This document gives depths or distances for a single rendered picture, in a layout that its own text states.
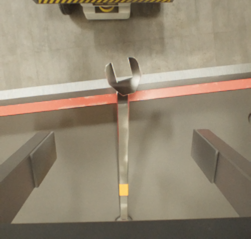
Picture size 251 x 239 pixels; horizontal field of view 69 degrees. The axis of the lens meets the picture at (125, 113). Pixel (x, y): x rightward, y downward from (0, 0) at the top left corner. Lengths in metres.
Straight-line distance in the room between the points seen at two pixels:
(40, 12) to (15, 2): 0.16
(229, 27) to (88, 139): 1.28
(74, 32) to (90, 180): 1.08
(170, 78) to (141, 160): 0.14
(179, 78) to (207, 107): 0.07
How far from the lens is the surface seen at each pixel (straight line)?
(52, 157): 0.17
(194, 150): 0.17
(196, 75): 0.34
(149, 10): 1.20
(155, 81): 0.32
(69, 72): 1.24
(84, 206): 0.33
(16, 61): 1.37
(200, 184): 0.33
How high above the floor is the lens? 1.18
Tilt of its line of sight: 86 degrees down
